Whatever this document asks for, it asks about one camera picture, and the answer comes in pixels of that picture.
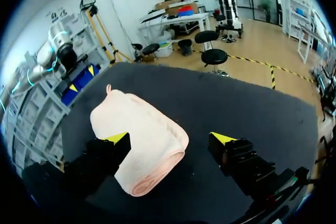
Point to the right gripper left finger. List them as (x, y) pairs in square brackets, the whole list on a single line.
[(105, 158)]

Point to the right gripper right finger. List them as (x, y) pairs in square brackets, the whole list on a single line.
[(239, 158)]

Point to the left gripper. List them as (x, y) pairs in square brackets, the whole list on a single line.
[(68, 57)]

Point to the pink towel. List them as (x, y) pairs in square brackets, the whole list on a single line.
[(141, 134)]

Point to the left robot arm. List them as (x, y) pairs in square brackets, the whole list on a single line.
[(56, 37)]

